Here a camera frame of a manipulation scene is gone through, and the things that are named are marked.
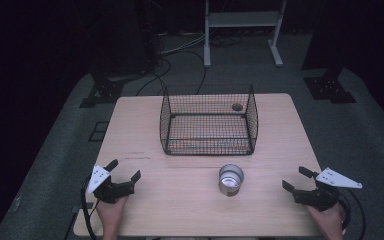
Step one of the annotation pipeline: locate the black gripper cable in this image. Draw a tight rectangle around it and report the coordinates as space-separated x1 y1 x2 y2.
337 187 368 240
80 175 102 240

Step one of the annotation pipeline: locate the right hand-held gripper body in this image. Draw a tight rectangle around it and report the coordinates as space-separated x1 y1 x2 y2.
292 166 363 213

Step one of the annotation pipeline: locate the white metal table frame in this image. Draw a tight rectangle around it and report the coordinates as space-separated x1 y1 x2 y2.
203 0 288 69

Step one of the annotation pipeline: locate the black floor cable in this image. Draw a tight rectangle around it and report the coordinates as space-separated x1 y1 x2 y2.
135 49 208 98

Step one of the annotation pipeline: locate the silver metal can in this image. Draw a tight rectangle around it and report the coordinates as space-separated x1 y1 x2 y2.
217 162 246 198

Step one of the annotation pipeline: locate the person's right hand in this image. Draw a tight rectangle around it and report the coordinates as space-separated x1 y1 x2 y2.
305 202 346 240

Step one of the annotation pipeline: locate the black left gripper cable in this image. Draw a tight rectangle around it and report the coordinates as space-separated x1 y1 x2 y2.
80 175 102 240

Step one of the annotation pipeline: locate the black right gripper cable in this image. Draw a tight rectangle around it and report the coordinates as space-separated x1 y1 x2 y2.
337 187 368 240

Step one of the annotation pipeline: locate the white floor cable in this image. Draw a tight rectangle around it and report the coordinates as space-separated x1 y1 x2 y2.
159 32 208 56

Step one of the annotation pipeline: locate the black wire mesh basket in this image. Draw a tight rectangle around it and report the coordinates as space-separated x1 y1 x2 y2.
159 83 260 157

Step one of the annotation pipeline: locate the black stand base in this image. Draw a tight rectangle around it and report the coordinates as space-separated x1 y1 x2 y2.
78 73 145 109
301 65 358 105

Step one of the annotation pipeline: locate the person's left hand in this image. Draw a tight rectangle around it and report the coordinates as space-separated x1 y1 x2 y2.
95 195 130 232

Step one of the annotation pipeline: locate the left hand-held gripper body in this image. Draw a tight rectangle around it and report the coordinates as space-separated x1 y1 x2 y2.
86 163 136 205

